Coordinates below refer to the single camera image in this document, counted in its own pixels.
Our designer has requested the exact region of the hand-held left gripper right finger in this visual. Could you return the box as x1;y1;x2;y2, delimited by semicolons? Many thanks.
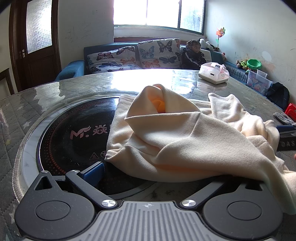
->
181;179;267;209

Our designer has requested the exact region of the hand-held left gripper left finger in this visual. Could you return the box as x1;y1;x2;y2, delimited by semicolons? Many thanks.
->
35;161;118;209

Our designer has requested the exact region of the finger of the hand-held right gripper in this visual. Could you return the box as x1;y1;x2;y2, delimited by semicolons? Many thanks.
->
276;125;296;140

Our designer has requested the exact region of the cream fleece garment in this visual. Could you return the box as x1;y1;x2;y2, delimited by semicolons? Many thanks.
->
105;84;296;215

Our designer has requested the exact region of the grey knitted glove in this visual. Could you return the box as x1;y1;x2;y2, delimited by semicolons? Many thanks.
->
273;112;295;126

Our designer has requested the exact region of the red plastic stool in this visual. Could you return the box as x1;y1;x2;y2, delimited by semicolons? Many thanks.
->
284;103;296;121

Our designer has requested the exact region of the black backpack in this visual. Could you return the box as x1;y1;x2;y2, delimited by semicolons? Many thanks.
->
265;82;290;109

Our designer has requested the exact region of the round black induction cooktop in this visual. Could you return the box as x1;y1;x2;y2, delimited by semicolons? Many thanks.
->
20;94;162;202

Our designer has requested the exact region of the clear plastic storage box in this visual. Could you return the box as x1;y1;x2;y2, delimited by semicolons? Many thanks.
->
246;69;273;95

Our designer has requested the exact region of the green plastic bowl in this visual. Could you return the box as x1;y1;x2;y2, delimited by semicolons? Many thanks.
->
246;59;262;70

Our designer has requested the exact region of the patterned grey sofa cover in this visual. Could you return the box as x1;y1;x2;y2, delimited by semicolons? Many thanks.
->
225;64;248;82

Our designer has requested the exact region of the pink white tissue packet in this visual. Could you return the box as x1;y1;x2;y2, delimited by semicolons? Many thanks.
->
198;62;230;85

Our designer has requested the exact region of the blue corner sofa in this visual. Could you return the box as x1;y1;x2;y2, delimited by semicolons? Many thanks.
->
54;42;278;88

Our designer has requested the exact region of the white sofa cushion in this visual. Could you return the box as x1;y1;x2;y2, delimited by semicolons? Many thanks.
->
200;48;212;63

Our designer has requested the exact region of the wide butterfly print cushion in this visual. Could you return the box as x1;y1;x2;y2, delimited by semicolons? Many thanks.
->
87;46;139;74

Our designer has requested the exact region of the dark wooden door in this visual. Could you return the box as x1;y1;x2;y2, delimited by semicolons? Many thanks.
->
9;0;62;91

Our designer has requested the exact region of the colourful pinwheel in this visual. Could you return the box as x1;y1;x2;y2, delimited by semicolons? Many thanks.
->
216;27;226;50

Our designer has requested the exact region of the wooden chair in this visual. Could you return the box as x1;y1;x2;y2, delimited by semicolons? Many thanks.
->
0;68;15;95

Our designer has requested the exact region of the tall butterfly print cushion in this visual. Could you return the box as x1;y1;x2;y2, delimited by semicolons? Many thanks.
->
137;38;182;69

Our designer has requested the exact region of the window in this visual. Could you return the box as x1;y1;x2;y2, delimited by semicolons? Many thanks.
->
113;0;206;36

